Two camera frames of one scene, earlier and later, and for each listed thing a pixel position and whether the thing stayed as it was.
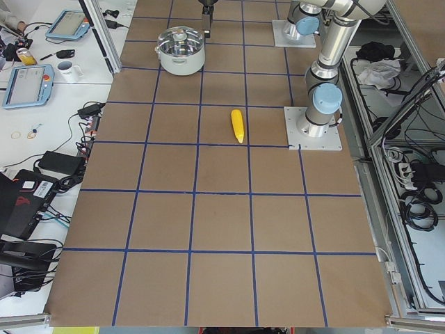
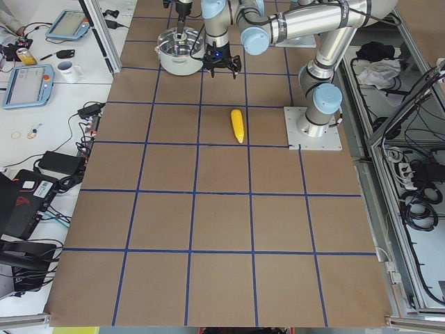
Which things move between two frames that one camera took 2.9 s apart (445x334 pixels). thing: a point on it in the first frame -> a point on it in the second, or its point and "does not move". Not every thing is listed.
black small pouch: [65, 53] does not move
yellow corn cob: [237, 120] does not move
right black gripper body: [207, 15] -> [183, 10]
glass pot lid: [180, 40] does not move
